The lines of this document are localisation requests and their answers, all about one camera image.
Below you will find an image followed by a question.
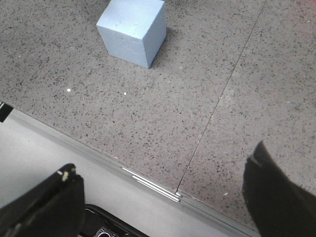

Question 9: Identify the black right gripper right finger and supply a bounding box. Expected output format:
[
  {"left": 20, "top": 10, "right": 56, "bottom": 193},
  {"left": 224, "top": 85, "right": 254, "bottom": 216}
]
[{"left": 242, "top": 141, "right": 316, "bottom": 237}]

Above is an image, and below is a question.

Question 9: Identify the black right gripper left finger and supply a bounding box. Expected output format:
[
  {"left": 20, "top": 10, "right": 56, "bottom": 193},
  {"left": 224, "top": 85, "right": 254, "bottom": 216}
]
[{"left": 0, "top": 163, "right": 85, "bottom": 237}]

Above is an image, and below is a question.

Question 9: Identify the light blue foam block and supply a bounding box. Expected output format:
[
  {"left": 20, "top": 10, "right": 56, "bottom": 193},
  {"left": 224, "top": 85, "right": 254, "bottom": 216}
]
[{"left": 96, "top": 0, "right": 166, "bottom": 69}]

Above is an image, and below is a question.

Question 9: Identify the black device under table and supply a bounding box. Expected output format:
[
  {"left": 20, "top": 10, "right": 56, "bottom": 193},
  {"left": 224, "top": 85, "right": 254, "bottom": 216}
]
[{"left": 79, "top": 204, "right": 148, "bottom": 237}]

